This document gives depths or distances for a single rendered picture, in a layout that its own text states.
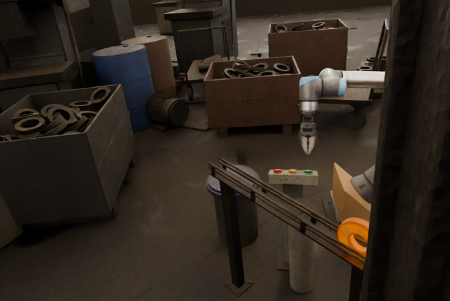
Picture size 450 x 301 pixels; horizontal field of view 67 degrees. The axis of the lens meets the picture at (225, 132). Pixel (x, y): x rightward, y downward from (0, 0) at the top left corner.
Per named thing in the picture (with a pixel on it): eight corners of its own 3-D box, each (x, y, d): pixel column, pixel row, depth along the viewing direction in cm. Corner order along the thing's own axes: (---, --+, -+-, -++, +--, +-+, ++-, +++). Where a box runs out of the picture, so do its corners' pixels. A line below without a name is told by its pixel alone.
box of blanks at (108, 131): (114, 228, 238) (84, 128, 206) (-4, 242, 238) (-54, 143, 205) (139, 156, 332) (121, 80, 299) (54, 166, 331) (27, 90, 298)
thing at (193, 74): (236, 102, 440) (229, 25, 399) (186, 106, 445) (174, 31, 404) (236, 76, 547) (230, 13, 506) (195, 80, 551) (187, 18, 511)
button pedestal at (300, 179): (316, 273, 187) (318, 178, 161) (272, 269, 192) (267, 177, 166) (315, 251, 201) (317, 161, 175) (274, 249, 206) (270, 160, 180)
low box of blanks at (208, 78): (294, 107, 406) (293, 52, 378) (301, 134, 340) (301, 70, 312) (217, 112, 416) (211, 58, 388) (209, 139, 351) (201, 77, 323)
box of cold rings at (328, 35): (337, 67, 538) (339, 17, 506) (345, 83, 464) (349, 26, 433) (271, 70, 556) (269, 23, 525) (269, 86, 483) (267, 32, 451)
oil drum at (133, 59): (148, 133, 378) (131, 53, 340) (100, 133, 391) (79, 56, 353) (167, 112, 430) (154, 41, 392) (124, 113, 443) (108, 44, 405)
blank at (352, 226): (361, 271, 114) (365, 265, 116) (393, 257, 102) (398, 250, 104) (328, 232, 118) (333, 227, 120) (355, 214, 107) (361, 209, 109)
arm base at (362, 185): (347, 173, 219) (359, 164, 215) (367, 190, 223) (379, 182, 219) (354, 191, 202) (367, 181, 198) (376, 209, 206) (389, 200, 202)
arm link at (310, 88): (321, 75, 161) (300, 75, 162) (321, 101, 162) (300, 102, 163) (318, 76, 170) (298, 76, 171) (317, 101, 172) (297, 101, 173)
